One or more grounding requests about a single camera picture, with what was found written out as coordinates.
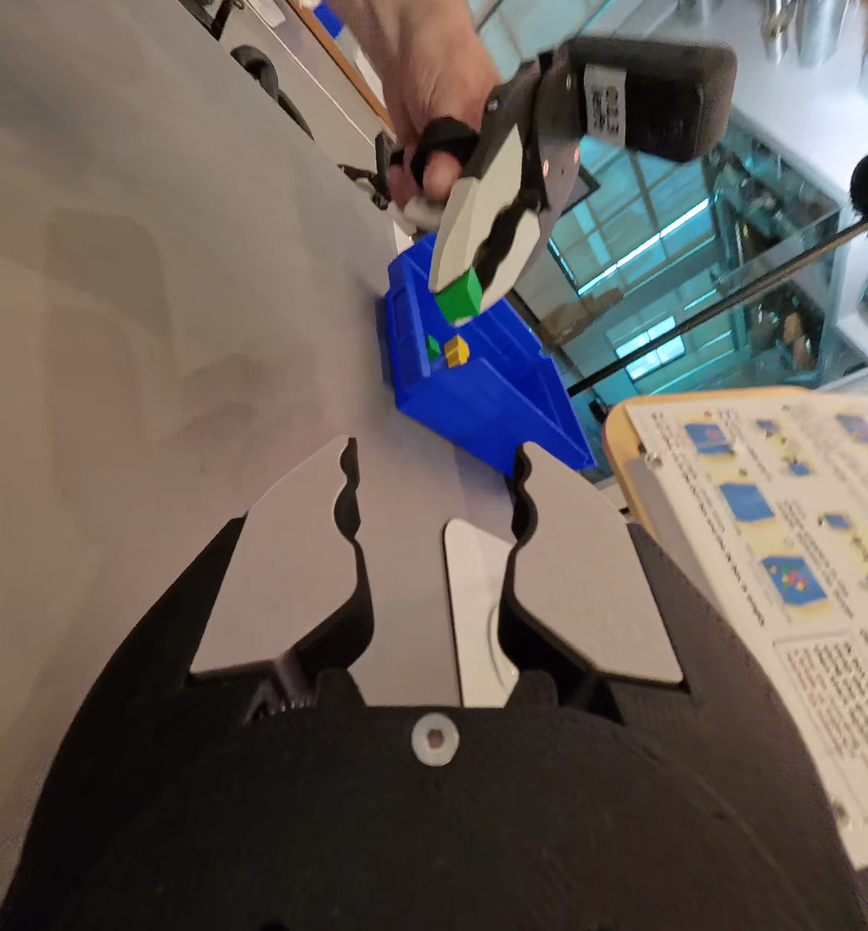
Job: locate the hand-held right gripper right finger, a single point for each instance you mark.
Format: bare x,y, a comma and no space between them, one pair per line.
594,589

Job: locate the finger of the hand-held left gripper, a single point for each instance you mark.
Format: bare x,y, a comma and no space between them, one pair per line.
525,240
470,211

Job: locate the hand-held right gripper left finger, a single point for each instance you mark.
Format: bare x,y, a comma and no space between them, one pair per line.
281,582

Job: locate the green wooden cube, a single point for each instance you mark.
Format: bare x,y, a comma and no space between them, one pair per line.
459,297
433,348

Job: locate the yellow wooden cube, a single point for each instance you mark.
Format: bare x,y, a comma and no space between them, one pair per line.
458,349

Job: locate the blue plastic bin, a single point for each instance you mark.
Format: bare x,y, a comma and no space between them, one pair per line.
477,407

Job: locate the person's left hand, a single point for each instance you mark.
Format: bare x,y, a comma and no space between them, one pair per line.
427,65

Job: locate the printed instruction sheet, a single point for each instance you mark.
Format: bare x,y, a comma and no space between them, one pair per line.
768,545

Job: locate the black headphones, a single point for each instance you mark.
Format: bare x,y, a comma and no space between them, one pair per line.
259,69

